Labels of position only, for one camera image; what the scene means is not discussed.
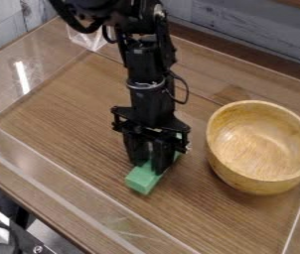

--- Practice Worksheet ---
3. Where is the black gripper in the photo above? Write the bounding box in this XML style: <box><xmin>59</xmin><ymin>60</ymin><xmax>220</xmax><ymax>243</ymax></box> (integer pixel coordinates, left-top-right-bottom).
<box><xmin>111</xmin><ymin>80</ymin><xmax>192</xmax><ymax>176</ymax></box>

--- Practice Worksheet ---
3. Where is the green rectangular block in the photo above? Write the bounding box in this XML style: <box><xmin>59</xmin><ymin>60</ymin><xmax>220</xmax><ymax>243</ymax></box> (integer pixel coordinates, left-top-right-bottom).
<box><xmin>125</xmin><ymin>132</ymin><xmax>185</xmax><ymax>195</ymax></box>

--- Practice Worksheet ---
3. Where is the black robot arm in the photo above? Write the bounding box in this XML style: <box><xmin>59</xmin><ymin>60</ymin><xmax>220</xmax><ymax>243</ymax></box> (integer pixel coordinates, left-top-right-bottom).
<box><xmin>50</xmin><ymin>0</ymin><xmax>190</xmax><ymax>175</ymax></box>

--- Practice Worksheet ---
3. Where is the brown wooden bowl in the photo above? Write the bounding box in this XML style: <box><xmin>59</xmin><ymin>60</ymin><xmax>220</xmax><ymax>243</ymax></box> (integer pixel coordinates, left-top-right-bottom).
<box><xmin>206</xmin><ymin>100</ymin><xmax>300</xmax><ymax>195</ymax></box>

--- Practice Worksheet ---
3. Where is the black metal clamp base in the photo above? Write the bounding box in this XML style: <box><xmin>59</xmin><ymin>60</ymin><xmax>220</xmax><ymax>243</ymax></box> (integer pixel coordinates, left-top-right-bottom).
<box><xmin>8</xmin><ymin>221</ymin><xmax>58</xmax><ymax>254</ymax></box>

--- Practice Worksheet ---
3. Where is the clear acrylic tray wall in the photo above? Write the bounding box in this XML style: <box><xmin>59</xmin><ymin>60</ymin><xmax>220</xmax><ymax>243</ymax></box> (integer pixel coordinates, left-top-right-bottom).
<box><xmin>0</xmin><ymin>20</ymin><xmax>300</xmax><ymax>254</ymax></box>

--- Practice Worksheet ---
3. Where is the black cable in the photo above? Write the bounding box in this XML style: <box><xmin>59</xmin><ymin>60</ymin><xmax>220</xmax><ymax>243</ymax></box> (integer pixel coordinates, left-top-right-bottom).
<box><xmin>0</xmin><ymin>221</ymin><xmax>27</xmax><ymax>254</ymax></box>

